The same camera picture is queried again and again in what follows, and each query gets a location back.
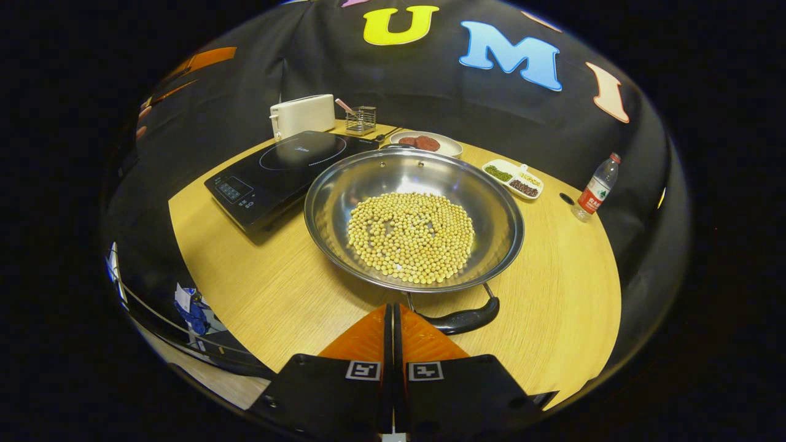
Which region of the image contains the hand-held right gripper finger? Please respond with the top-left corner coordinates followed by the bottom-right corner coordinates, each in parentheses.
top-left (394, 304), bottom-right (559, 438)
top-left (249, 304), bottom-right (394, 438)

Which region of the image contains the stainless steel pot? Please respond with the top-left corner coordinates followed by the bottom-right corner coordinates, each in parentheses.
top-left (304, 144), bottom-right (526, 336)

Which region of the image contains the black induction cooktop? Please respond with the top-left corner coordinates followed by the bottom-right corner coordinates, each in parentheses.
top-left (204, 130), bottom-right (381, 234)

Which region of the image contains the pile of soybeans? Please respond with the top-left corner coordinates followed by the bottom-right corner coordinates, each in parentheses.
top-left (346, 192), bottom-right (477, 286)

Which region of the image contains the white divided dish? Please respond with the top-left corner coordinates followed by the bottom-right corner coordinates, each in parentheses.
top-left (481, 159), bottom-right (545, 201)

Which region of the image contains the white round plate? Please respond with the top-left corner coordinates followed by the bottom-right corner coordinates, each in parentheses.
top-left (389, 131), bottom-right (464, 159)

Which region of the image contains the clear water bottle red label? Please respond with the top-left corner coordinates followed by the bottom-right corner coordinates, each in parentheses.
top-left (571, 153), bottom-right (621, 222)

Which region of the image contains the white toaster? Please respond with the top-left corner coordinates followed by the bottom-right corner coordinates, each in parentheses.
top-left (270, 94), bottom-right (337, 142)

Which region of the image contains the wire utensil holder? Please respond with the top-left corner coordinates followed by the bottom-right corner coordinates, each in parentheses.
top-left (344, 106), bottom-right (377, 136)

